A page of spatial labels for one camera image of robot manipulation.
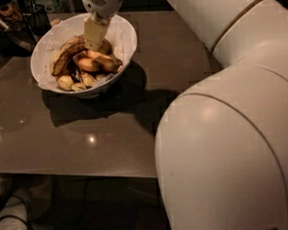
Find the orange-yellow middle banana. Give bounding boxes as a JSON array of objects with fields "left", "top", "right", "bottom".
[{"left": 73, "top": 55, "right": 100, "bottom": 72}]

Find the small banana lower middle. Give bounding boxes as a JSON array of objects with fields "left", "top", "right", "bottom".
[{"left": 81, "top": 71, "right": 96, "bottom": 88}]

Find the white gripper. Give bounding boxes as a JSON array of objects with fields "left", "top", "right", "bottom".
[{"left": 81, "top": 0, "right": 123, "bottom": 52}]

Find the small banana lower left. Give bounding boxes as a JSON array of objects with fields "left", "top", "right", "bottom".
[{"left": 57, "top": 75, "right": 73, "bottom": 91}]

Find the black mesh pen cup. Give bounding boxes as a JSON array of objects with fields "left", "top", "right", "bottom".
[{"left": 25, "top": 4, "right": 52, "bottom": 36}]

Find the white bowl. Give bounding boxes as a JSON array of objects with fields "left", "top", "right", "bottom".
[{"left": 26, "top": 9, "right": 142, "bottom": 102}]

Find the long dark-spotted banana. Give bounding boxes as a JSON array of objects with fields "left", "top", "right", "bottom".
[{"left": 49, "top": 35, "right": 85, "bottom": 77}]

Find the small banana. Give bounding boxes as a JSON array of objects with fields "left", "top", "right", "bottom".
[
  {"left": 57, "top": 75, "right": 73, "bottom": 91},
  {"left": 81, "top": 71, "right": 96, "bottom": 88}
]

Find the dark basket with items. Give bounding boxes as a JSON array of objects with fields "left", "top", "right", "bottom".
[{"left": 0, "top": 0, "right": 36, "bottom": 54}]

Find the yellow banana at right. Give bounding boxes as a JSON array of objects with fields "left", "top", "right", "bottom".
[{"left": 86, "top": 39, "right": 122, "bottom": 73}]

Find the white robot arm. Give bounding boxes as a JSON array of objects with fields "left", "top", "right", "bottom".
[{"left": 154, "top": 0, "right": 288, "bottom": 230}]

